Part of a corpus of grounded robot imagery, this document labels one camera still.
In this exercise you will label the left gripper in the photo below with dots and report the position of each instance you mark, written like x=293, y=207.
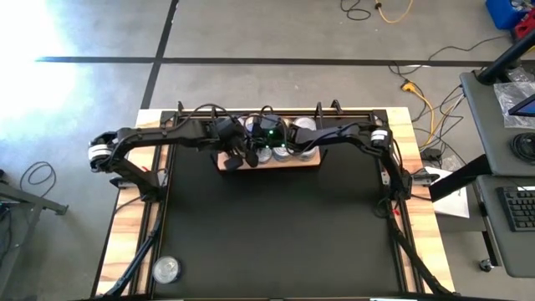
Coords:
x=230, y=134

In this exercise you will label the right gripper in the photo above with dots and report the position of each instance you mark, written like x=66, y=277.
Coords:
x=276, y=129

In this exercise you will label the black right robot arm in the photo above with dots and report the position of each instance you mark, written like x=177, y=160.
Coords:
x=355, y=134

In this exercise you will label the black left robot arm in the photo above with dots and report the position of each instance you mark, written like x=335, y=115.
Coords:
x=167, y=136

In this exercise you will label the red connector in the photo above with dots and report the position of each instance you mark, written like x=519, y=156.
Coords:
x=395, y=212

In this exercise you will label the black power adapter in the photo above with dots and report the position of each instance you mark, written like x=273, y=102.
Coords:
x=431, y=155

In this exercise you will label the black desk beam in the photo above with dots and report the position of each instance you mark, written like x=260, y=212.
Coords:
x=460, y=177

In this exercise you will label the white paper sheet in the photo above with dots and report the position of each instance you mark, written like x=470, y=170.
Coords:
x=453, y=207

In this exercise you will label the grey metal stand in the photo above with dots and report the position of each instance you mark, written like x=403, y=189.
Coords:
x=37, y=200

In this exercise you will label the grey desk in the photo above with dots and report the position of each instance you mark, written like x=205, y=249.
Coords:
x=485, y=125

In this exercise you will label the clear plastic bag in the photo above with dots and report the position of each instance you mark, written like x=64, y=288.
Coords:
x=507, y=100

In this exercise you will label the caster wheel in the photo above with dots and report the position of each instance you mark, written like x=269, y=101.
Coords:
x=486, y=265

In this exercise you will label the blue screen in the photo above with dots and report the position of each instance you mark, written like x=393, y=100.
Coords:
x=527, y=108

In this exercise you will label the blue plastic bin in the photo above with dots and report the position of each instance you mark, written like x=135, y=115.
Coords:
x=501, y=12

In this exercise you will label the black keyboard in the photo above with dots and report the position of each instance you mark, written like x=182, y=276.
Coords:
x=520, y=209

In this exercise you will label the red crate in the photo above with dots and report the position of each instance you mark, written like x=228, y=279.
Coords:
x=526, y=30

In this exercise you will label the grey base bracket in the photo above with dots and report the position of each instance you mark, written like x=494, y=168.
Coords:
x=121, y=182
x=428, y=177

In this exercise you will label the black aluminium table frame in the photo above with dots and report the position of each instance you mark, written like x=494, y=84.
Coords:
x=134, y=261

